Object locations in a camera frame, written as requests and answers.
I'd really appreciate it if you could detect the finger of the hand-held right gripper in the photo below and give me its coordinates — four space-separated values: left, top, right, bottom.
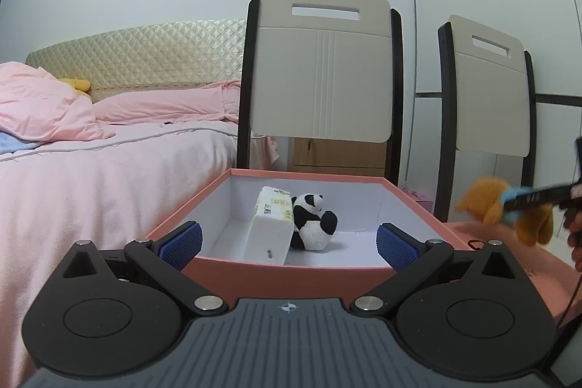
499 183 574 212

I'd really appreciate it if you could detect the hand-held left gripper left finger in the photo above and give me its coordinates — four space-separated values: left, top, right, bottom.
61 221 229 319

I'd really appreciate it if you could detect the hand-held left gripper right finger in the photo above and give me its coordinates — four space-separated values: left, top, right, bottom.
349 223 520 318

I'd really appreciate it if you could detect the orange plush bear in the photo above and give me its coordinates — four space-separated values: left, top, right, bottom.
455 176 555 246

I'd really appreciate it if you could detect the pink storage box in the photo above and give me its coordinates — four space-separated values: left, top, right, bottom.
148 168 474 312

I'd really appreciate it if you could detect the person's right hand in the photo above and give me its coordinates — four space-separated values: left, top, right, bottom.
563 208 582 273

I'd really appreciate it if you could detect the small pink bag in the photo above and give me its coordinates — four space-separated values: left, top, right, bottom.
399 185 436 215

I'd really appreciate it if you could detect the pink box lid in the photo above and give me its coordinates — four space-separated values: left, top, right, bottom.
443 221 582 321

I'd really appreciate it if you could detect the panda plush toy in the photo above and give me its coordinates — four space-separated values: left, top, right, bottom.
290 193 338 252

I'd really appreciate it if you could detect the white tissue pack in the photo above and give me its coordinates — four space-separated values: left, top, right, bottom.
246 186 295 266

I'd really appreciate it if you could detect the bed with pink sheet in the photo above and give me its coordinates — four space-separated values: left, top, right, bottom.
0 119 279 388

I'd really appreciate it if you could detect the wooden nightstand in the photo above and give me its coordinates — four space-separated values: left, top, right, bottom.
293 137 387 178

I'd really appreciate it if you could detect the pink pillow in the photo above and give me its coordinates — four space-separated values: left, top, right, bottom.
93 80 242 125

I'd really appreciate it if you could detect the yellow plush toy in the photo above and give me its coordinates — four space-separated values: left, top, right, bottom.
56 77 92 93

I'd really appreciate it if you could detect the quilted beige headboard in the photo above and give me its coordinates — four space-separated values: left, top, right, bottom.
25 19 247 104

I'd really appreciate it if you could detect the light blue cloth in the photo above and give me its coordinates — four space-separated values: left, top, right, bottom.
0 133 38 155

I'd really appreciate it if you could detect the pink quilt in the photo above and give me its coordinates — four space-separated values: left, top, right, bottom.
0 61 117 143

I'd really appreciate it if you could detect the beige chair with black frame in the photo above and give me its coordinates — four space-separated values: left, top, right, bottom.
437 15 538 223
236 0 404 189

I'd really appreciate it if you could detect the black cable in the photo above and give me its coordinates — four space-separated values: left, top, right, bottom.
548 272 582 376

